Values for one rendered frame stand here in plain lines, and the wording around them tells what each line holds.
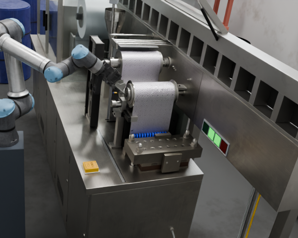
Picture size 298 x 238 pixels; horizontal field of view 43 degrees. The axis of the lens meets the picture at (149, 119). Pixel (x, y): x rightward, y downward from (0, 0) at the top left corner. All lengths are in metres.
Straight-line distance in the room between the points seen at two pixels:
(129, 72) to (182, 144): 0.52
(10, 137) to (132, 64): 0.78
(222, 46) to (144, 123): 0.61
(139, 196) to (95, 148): 0.39
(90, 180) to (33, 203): 1.30
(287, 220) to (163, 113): 0.84
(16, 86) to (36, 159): 1.58
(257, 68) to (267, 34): 4.36
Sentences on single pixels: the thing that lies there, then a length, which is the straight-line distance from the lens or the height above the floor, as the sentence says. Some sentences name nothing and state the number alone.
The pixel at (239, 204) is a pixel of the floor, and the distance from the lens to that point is 3.53.
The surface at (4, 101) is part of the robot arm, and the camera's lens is 2.19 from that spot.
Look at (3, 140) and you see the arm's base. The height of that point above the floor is 0.94.
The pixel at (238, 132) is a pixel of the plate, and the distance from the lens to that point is 1.77.
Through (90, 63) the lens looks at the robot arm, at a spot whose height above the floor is 1.43.
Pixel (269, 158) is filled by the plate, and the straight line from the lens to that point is 1.62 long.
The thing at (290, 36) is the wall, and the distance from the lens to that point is 5.59.
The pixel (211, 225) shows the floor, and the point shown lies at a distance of 3.22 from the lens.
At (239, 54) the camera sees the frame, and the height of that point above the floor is 1.62.
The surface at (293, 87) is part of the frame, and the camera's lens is 1.50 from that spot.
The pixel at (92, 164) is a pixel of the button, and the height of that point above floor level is 0.92.
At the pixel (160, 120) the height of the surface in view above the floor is 1.11.
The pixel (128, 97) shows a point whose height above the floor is 1.24.
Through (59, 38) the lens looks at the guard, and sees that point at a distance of 2.89.
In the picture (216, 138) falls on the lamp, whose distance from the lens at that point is 1.91.
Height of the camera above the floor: 2.10
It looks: 27 degrees down
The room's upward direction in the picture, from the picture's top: 9 degrees clockwise
